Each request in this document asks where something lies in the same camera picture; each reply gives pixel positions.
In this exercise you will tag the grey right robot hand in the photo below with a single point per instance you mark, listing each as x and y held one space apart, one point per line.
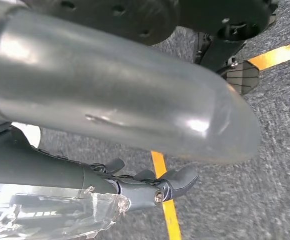
109 92

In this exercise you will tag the black robot lower body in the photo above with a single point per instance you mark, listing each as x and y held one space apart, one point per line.
134 20

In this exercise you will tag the clear crinkled plastic film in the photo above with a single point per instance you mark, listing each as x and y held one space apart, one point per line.
60 215

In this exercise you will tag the yellow floor tape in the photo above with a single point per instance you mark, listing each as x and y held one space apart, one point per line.
171 215

